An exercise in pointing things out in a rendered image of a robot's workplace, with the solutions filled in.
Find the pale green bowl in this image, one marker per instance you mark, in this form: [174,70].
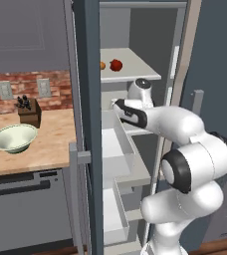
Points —
[14,136]

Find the red bell pepper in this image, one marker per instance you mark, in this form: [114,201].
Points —
[116,65]

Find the white freezer drawer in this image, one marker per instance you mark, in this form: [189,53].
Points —
[113,215]
[115,149]

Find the brown knife block with knives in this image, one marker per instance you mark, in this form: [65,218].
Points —
[30,113]

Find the grey wall outlet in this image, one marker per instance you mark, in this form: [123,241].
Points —
[44,87]
[5,90]

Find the grey base cupboard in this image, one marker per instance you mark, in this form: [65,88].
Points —
[226,215]

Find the orange tangerine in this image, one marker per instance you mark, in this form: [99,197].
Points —
[102,65]

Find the grey dishwasher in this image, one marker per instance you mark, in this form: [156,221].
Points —
[26,212]

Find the grey fridge with freezer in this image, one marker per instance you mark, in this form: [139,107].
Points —
[142,36]

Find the dark grey fridge door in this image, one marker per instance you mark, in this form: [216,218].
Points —
[218,59]

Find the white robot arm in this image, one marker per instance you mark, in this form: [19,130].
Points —
[191,156]

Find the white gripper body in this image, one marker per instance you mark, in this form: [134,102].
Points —
[113,103]

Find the white freezer shelf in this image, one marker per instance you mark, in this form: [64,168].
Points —
[132,68]

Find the grey wall cupboard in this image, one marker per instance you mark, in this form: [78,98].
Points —
[22,30]

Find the dark grey freezer door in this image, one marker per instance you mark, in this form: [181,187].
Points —
[89,83]

